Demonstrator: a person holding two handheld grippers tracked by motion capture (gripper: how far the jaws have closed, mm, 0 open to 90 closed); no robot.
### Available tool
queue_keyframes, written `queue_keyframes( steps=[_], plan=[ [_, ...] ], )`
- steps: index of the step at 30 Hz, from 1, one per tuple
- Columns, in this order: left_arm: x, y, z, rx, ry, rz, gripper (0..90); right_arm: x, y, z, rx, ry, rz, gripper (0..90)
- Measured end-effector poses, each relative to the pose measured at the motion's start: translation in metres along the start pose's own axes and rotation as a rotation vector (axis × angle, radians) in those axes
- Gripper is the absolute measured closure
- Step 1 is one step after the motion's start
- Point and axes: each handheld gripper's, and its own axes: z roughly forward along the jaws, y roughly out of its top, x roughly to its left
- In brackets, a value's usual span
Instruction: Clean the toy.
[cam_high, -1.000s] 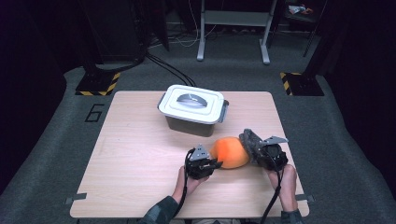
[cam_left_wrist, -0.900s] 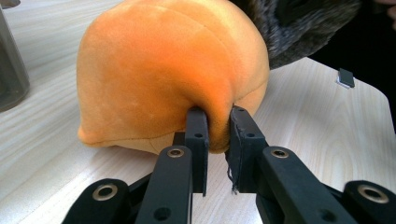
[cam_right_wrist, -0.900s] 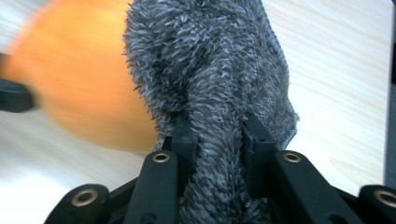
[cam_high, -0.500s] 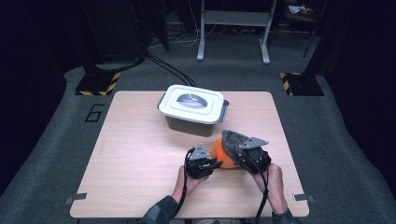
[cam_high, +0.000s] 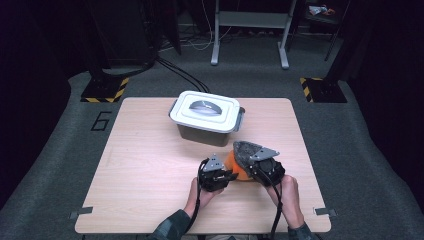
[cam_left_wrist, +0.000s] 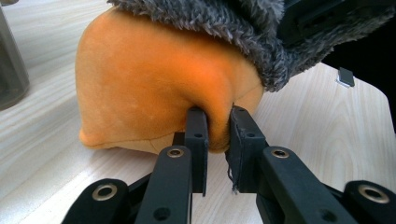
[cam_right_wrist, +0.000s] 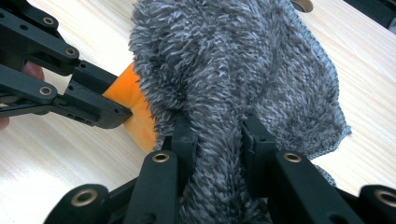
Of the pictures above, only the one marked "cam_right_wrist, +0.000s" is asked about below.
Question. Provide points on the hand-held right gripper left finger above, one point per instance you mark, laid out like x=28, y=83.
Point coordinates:
x=155, y=186

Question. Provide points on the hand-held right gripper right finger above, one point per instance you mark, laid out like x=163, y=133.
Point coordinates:
x=289, y=186

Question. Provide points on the grey fluffy cloth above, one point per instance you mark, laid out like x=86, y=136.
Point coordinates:
x=233, y=68

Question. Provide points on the orange plush toy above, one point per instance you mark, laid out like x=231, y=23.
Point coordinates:
x=134, y=99

